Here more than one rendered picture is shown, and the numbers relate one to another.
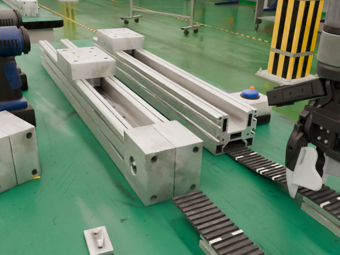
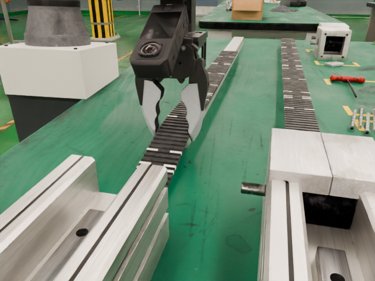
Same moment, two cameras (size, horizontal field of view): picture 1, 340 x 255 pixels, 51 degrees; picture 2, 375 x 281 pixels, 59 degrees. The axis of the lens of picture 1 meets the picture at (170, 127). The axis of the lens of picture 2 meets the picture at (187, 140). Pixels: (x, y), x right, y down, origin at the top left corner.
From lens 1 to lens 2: 82 cm
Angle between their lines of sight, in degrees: 115
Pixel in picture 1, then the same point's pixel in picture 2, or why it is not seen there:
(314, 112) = (198, 38)
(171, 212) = not seen: hidden behind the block
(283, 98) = (176, 51)
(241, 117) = (89, 184)
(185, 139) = (294, 136)
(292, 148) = (203, 86)
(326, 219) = not seen: hidden behind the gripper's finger
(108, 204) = not seen: outside the picture
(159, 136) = (334, 150)
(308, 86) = (184, 18)
